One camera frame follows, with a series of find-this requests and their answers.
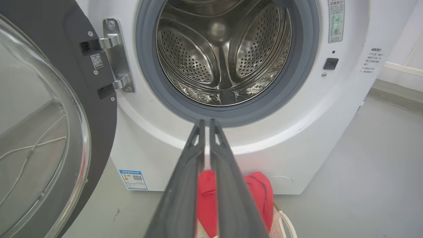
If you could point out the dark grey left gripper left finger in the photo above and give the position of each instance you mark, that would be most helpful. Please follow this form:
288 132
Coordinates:
180 205

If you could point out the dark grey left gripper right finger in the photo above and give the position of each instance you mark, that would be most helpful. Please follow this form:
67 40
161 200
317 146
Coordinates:
234 208

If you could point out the red cloth garment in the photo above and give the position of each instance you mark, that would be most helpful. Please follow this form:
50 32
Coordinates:
206 201

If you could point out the cream laundry basket brown rim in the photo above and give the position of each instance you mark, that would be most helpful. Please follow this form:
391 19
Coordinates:
281 221

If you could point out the washing machine glass door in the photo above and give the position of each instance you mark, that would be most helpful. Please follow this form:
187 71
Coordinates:
49 115

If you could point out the stainless steel washing machine drum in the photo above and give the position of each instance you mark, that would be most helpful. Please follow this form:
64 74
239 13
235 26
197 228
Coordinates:
224 49

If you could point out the round filter cover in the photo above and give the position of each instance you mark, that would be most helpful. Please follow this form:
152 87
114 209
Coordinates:
281 182

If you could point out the blue energy label sticker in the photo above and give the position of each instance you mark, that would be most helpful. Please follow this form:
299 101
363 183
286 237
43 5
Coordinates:
133 180

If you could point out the white front-load washing machine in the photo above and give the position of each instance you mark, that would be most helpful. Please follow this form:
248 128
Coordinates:
297 138

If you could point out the chrome door hinge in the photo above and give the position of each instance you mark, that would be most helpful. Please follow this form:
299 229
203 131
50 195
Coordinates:
119 59

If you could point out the grey rubber door gasket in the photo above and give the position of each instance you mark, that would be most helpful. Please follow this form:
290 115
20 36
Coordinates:
304 59

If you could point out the QR code sticker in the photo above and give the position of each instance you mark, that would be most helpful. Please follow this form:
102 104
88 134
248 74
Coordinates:
96 61

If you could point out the black door latch socket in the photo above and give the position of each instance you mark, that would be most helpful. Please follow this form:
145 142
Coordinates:
330 63

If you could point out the printed text label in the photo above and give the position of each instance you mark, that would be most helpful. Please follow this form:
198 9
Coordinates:
371 60

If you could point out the green instruction sticker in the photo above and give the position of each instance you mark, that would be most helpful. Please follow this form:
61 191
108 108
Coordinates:
336 21

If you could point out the white wall baseboard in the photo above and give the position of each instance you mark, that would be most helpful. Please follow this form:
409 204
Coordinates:
403 69

